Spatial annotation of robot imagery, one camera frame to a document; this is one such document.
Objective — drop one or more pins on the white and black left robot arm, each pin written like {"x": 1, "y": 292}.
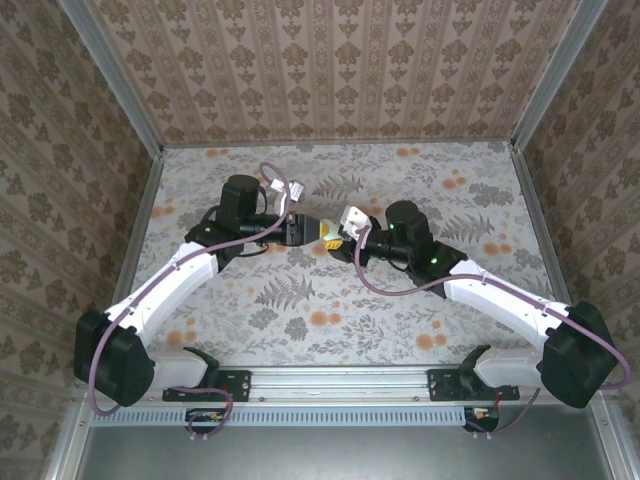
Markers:
{"x": 165, "y": 290}

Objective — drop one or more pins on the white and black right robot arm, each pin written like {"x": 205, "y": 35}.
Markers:
{"x": 500, "y": 300}

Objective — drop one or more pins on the grey metal panel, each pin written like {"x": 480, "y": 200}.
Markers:
{"x": 340, "y": 455}

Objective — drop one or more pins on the aluminium back rail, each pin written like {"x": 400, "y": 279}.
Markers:
{"x": 340, "y": 144}

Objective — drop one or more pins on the aluminium side rail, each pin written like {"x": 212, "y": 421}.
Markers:
{"x": 534, "y": 200}
{"x": 143, "y": 215}

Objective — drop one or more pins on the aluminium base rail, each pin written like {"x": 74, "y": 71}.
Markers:
{"x": 340, "y": 382}

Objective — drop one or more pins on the aluminium corner post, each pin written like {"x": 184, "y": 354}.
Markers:
{"x": 556, "y": 75}
{"x": 112, "y": 75}

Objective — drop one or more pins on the aluminium frame bar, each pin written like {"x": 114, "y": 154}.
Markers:
{"x": 614, "y": 450}
{"x": 62, "y": 455}

